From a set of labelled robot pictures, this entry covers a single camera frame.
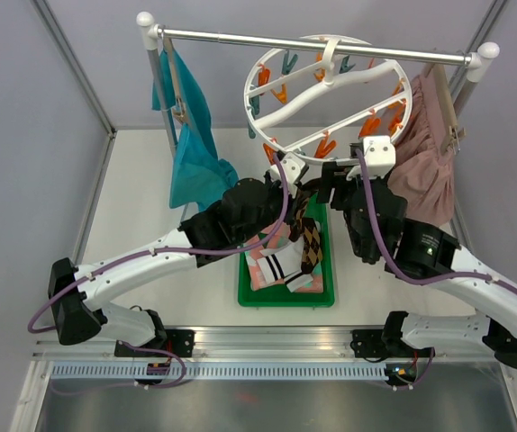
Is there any white slotted cable duct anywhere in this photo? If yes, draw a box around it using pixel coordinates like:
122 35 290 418
50 362 387 381

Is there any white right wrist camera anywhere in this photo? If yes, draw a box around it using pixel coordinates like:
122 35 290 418
347 135 396 181

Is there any metal clothes rack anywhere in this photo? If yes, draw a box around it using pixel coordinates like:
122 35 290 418
134 12 501 212

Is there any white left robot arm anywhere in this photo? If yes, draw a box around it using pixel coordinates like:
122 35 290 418
48 165 303 357

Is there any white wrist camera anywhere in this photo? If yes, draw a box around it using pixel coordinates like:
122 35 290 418
269 152 308 197
347 135 396 181

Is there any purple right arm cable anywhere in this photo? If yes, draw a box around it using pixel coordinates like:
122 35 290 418
355 150 517 316

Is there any white round clip hanger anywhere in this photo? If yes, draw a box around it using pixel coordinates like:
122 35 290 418
243 34 413 164

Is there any white striped sock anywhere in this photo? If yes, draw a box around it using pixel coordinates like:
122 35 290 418
257 242 313 293

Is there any wooden right clip hanger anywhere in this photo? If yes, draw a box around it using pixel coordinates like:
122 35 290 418
420 63 465 154

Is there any brown argyle sock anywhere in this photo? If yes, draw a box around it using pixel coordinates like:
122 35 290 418
301 218 323 274
285 178 322 242

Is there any pink patterned sock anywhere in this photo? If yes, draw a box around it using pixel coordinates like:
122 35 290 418
245 223 324 294

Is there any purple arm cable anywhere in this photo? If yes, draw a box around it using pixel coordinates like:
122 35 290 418
355 150 517 316
27 152 292 334

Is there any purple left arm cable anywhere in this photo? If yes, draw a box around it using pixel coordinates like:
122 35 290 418
27 152 292 334

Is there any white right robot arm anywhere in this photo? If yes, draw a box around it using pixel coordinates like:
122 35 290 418
317 162 517 369

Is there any pink pleated skirt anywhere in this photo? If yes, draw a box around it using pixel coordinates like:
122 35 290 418
387 72 455 227

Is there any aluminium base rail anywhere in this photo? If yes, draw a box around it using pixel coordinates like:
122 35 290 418
33 317 494 361

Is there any teal cloth on hanger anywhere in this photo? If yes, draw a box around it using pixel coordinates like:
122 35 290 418
168 52 239 212

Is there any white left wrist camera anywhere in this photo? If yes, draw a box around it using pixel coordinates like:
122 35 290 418
269 152 308 197

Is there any wooden clip hanger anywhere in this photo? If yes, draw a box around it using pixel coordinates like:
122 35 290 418
163 38 190 124
420 63 465 154

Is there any wooden left clip hanger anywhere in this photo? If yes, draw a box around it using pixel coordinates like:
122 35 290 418
163 38 190 124

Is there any green plastic tray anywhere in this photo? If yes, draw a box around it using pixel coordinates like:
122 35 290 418
238 197 335 308

